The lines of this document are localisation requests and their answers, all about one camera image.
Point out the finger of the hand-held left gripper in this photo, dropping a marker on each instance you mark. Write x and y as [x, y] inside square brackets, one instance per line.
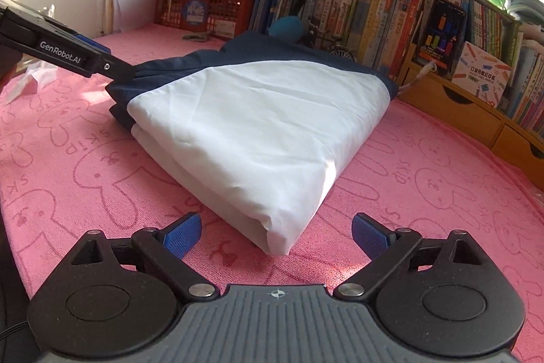
[117, 70]
[91, 44]

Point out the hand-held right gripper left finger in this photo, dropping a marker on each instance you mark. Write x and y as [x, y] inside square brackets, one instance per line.
[185, 235]

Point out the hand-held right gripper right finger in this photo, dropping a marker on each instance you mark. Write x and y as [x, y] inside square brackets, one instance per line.
[369, 237]

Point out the white and navy jacket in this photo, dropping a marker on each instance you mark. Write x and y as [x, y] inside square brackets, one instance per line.
[255, 125]

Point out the crumpled white tissue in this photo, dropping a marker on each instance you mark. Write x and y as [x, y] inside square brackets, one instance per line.
[32, 84]

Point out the pink rabbit-print blanket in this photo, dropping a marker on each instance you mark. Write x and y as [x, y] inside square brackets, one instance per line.
[425, 176]

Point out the red plastic crate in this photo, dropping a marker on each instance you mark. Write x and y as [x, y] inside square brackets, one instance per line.
[229, 12]

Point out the wooden drawer box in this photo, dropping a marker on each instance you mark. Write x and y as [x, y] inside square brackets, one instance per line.
[476, 121]

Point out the blue plush ball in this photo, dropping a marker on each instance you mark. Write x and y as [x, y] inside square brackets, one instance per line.
[287, 29]

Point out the miniature bicycle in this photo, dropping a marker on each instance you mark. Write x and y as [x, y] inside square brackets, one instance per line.
[335, 48]

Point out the white printed box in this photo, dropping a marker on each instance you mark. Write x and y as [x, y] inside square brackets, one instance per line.
[480, 76]

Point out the black smartphone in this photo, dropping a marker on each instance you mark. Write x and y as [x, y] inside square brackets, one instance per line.
[442, 31]

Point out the row of books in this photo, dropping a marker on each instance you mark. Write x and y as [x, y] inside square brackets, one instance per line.
[374, 19]

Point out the stack of teal booklets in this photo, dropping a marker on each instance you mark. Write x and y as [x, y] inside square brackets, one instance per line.
[525, 4]

